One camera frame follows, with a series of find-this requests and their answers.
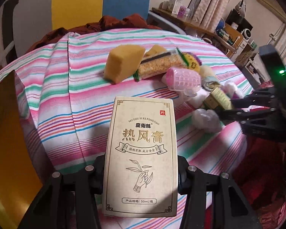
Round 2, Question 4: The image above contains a small green beige box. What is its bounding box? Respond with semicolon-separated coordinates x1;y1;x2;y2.
203;87;233;111

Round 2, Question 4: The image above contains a clear plastic bag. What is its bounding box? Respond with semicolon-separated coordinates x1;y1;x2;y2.
192;109;222;133

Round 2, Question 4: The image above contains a cream towel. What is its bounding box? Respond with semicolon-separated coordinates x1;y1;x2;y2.
199;65;221;92

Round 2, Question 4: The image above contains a pink mesh plastic item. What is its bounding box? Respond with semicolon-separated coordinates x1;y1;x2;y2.
162;67;202;96

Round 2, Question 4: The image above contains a beige ointment box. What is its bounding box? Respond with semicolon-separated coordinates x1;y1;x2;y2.
102;97;178;218

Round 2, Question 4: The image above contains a cracker snack pack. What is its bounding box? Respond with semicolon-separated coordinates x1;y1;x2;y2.
133;48;187;82

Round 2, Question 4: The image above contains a thick yellow sponge block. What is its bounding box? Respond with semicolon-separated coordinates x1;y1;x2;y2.
104;44;146;84

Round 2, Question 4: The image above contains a red fabric at right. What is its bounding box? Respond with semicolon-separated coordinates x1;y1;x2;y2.
232;136;286;228

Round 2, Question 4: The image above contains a gold metal tray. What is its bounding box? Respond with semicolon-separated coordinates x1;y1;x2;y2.
0;72;42;228

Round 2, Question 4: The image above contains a wooden desk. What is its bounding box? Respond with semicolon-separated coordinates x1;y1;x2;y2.
151;7;237;53

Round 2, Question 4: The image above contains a beige patterned curtain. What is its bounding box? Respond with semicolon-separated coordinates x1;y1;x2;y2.
190;0;229;31

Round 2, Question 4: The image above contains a striped pink green bedsheet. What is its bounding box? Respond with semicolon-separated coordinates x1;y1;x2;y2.
0;28;252;181

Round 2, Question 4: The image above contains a grey chair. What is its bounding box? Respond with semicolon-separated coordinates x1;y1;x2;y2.
147;11;186;35

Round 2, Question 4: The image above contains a white carton on desk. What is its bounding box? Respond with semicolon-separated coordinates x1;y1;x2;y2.
168;0;182;15

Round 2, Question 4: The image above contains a rust red blanket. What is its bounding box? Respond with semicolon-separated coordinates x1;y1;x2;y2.
26;14;161;53

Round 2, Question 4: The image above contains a tricolour headboard cushion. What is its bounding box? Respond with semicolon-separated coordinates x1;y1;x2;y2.
13;0;150;56

